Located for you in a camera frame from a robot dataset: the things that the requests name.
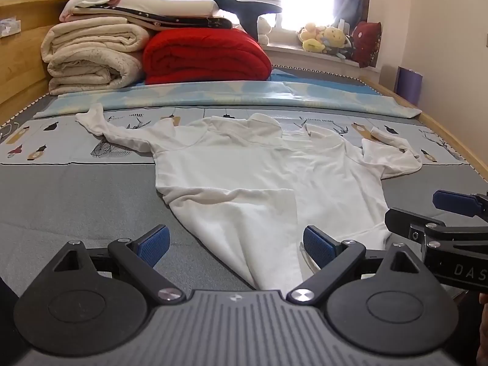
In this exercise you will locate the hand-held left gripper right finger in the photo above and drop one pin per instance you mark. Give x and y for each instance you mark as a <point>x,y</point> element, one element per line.
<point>316,247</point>

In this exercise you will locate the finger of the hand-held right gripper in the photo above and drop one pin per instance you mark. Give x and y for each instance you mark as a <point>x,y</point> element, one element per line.
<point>400,221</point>
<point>453,201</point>

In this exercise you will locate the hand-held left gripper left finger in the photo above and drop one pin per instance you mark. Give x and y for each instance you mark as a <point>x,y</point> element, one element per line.
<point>154,247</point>

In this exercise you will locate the white long-sleeved shirt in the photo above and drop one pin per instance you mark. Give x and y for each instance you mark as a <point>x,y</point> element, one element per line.
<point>247,167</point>

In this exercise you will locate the purple box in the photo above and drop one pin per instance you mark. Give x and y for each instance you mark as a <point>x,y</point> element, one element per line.
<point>410,85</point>

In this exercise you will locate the light blue patterned blanket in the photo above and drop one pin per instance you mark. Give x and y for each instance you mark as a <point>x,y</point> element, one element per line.
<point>228,97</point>

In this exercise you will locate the red cushion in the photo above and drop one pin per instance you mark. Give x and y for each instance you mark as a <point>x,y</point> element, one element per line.
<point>366,44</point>

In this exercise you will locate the yellow round plush toy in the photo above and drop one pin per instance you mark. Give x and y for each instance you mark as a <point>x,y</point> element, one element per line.
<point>334,37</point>

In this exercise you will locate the red folded blanket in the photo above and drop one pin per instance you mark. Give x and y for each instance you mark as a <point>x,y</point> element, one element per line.
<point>206,55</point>

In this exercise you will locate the cream folded quilt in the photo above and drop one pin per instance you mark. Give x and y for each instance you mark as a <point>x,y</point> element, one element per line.
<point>91,53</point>

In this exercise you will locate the pastel plush toy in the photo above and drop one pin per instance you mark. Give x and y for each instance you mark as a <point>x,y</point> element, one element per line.
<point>309,37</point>

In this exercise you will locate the white plush toy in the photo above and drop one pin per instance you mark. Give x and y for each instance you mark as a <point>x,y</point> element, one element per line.
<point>264,30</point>

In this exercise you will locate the white folded blanket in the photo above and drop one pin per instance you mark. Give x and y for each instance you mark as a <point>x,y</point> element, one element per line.
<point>171,7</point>

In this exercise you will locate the clear plastic packet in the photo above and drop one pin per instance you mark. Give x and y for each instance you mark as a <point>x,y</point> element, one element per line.
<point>8,26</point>

